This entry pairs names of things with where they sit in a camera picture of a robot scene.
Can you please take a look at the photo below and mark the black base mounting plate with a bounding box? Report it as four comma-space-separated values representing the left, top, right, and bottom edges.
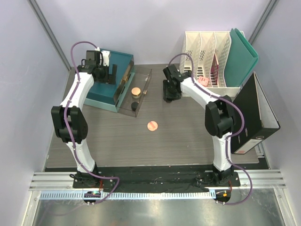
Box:
69, 165, 240, 193

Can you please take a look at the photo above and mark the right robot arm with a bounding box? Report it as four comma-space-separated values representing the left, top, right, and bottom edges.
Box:
163, 65, 237, 186

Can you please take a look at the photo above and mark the teal drawer organizer box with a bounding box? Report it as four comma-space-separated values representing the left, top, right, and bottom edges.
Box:
84, 49, 134, 113

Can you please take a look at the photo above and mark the magenta booklet in rack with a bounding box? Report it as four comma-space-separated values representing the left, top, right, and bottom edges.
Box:
210, 53, 219, 87

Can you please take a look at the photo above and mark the clear smoky drawer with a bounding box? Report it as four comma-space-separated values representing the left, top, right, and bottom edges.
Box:
116, 65, 152, 117
113, 53, 134, 105

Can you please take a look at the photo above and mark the white file organizer rack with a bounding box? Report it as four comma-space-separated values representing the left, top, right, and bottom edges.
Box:
179, 31, 240, 98

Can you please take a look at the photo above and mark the gold lid cream jar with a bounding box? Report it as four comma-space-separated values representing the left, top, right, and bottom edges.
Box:
131, 87, 142, 98

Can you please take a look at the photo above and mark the white slotted cable duct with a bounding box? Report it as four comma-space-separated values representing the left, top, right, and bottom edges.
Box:
40, 190, 216, 201

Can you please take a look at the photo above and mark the black lever arch binder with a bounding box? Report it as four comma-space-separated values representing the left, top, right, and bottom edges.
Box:
231, 73, 280, 154

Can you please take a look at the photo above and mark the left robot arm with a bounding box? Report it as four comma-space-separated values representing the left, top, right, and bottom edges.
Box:
51, 48, 114, 188

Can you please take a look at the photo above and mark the aluminium rail frame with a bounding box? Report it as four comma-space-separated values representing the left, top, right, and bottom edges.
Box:
30, 169, 286, 193

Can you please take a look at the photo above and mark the black round cap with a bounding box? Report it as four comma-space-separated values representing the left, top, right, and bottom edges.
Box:
131, 102, 139, 112

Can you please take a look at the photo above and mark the green plastic folder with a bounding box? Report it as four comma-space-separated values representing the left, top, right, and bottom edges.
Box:
224, 28, 259, 87

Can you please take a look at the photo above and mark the round pink compact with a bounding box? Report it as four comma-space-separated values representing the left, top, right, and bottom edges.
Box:
147, 121, 158, 131

